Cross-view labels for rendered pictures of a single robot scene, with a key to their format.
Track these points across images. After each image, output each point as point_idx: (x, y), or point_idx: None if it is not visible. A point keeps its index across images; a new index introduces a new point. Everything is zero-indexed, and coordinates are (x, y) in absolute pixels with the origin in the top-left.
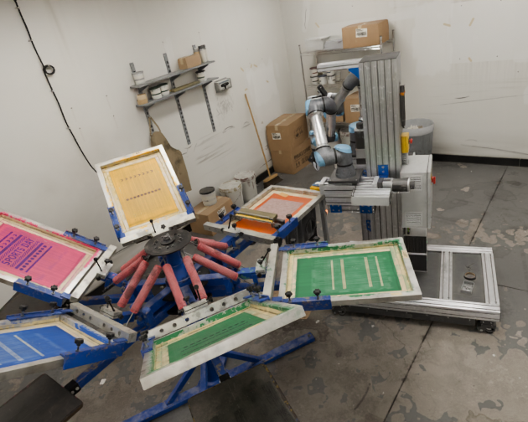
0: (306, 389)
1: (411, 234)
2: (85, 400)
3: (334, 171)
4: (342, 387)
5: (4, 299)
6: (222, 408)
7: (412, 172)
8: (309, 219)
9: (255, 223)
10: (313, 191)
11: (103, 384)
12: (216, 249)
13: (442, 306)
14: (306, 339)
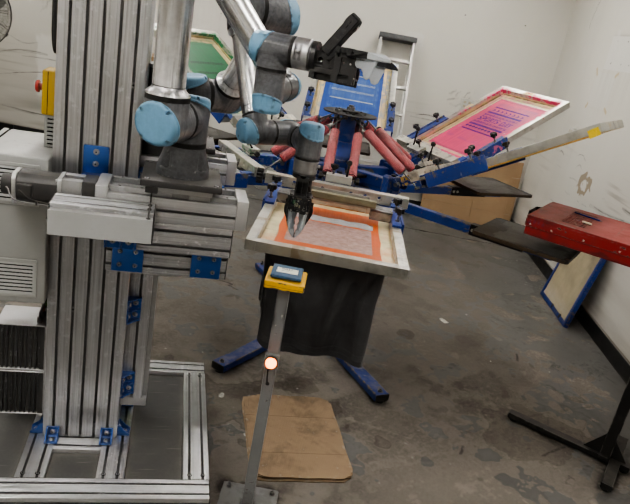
0: (198, 325)
1: (37, 308)
2: (436, 309)
3: (211, 146)
4: (153, 329)
5: (626, 271)
6: (212, 132)
7: (40, 133)
8: None
9: (339, 217)
10: (277, 243)
11: (439, 319)
12: (335, 172)
13: None
14: (223, 357)
